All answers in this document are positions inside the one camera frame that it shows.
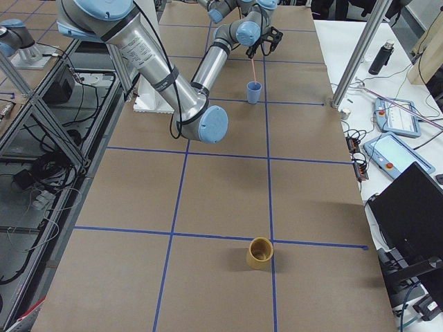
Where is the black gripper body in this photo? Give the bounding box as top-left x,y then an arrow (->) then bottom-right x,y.
246,39 -> 264,57

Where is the pink chopstick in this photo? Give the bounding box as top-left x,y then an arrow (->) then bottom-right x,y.
251,58 -> 257,86

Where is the light blue plastic cup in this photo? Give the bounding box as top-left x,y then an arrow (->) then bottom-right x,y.
246,81 -> 262,104

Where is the bamboo wooden cup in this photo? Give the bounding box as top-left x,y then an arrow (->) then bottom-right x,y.
246,237 -> 274,270

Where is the small metal cylinder weight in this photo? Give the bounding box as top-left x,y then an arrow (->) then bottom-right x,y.
339,108 -> 351,120

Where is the black water bottle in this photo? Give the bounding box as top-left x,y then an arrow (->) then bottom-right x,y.
368,40 -> 395,75

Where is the blue teach pendant far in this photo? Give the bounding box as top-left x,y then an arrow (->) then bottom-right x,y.
374,98 -> 422,138

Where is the blue teach pendant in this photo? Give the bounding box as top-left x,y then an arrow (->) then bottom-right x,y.
363,132 -> 435,179
374,98 -> 422,138

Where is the blue teach pendant near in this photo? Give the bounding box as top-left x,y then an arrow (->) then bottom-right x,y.
363,132 -> 435,179

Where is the black laptop computer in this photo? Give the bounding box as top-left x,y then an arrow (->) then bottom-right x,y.
368,162 -> 442,306

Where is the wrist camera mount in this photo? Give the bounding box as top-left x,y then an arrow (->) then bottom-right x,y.
260,26 -> 283,57

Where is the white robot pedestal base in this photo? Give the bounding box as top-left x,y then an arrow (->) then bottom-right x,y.
134,0 -> 174,113

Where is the aluminium frame post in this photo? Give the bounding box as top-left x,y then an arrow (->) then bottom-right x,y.
330,0 -> 392,109

